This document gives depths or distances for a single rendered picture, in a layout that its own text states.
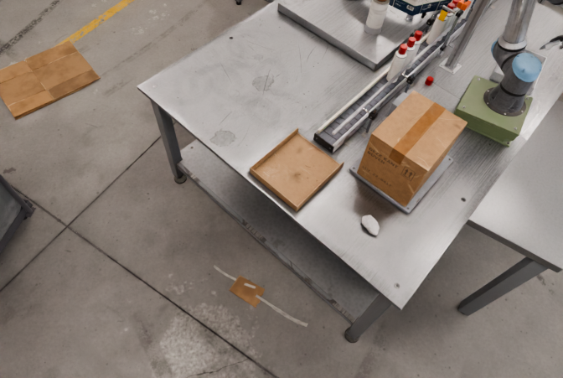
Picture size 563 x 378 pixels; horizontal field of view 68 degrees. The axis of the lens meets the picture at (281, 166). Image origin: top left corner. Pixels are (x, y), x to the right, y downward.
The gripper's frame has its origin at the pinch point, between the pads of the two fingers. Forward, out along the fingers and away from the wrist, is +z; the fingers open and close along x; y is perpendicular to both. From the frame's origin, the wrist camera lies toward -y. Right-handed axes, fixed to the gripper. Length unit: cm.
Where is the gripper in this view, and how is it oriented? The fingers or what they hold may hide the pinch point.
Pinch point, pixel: (552, 56)
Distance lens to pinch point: 247.2
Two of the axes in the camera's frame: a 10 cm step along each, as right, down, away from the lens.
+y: -4.8, 7.2, -5.1
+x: 8.4, 5.5, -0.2
